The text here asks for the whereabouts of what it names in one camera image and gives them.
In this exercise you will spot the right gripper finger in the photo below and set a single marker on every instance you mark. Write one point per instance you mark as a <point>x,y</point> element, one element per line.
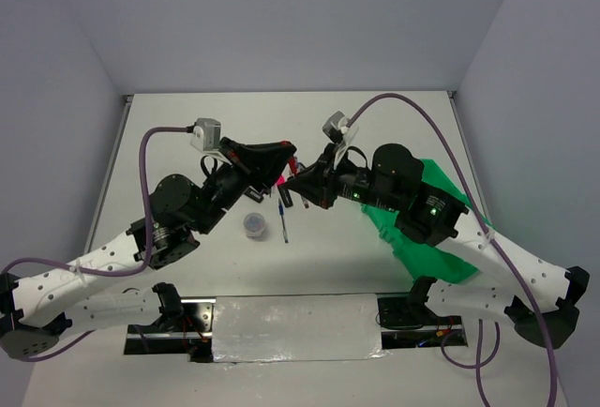
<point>309,182</point>
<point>309,198</point>

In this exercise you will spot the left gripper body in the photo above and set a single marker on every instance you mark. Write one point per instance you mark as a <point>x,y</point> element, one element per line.
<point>229,188</point>

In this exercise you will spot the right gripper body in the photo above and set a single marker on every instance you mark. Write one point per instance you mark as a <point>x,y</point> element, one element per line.
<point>349,178</point>

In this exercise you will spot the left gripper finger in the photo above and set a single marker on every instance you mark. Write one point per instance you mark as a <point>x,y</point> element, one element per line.
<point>264,181</point>
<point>263,155</point>

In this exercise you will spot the red pen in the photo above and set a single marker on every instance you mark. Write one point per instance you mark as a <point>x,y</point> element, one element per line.
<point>295,167</point>

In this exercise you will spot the blue ballpoint pen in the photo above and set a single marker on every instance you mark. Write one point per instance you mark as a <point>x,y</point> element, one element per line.
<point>281,211</point>

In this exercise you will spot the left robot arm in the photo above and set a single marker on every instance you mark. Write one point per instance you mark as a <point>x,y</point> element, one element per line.
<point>38,311</point>

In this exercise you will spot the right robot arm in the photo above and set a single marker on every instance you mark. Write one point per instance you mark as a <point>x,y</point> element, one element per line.
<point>536,298</point>

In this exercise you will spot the blue cap highlighter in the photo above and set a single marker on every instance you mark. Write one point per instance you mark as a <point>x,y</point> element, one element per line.
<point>254,195</point>

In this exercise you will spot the pink cap highlighter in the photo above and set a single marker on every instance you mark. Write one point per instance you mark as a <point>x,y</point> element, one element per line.
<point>284,194</point>

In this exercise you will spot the clear jar of paper clips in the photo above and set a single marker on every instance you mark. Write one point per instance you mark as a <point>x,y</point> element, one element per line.
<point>254,225</point>

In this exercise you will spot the green plastic organizer tray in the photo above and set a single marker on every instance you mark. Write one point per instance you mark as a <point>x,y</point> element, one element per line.
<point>419,259</point>

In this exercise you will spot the silver tape strip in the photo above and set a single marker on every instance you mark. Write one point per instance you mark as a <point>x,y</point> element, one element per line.
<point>272,329</point>

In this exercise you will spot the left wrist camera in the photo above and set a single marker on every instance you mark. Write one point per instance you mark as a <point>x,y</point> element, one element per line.
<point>205,135</point>

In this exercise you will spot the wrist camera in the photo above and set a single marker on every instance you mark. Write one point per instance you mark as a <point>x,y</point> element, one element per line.
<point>205,135</point>
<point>338,130</point>

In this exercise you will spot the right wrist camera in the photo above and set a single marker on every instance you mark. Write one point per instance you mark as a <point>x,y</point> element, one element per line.
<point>338,130</point>

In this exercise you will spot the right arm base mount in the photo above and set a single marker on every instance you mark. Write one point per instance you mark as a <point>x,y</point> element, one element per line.
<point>401,329</point>

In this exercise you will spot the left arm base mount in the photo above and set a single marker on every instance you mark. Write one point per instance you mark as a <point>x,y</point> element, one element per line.
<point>191,337</point>

